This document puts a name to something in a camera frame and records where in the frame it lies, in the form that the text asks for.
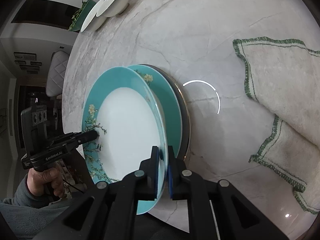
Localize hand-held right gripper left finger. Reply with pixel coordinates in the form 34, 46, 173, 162
32, 145, 160, 240

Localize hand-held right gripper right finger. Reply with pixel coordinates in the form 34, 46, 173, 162
167, 145, 289, 240

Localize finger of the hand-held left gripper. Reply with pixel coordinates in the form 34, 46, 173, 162
74, 129, 100, 146

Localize large teal floral plate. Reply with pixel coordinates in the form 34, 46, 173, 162
82, 66, 167, 215

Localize grey rimmed plate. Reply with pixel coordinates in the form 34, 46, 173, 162
142, 64, 191, 158

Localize small teal floral plate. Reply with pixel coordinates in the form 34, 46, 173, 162
127, 64, 183, 157

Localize large white bowl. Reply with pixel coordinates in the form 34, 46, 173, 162
80, 0, 107, 33

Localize small white bowl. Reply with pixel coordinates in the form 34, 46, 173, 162
96, 0, 129, 18

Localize person's left forearm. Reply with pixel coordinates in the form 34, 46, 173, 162
0, 174, 87, 240

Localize person's left hand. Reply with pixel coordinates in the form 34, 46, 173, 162
26, 166, 65, 202

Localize light grey quilted chair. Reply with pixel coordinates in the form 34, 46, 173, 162
46, 51, 70, 98

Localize green leafy vegetables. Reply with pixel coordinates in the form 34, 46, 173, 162
68, 0, 93, 32

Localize green plastic basin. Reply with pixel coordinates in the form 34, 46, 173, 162
68, 0, 97, 32

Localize white dishcloth green stitching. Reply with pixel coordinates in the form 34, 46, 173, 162
232, 36, 320, 215

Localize black cable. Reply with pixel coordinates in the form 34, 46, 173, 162
62, 176, 86, 194

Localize large wall picture frame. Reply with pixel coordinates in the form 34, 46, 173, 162
14, 52, 35, 61

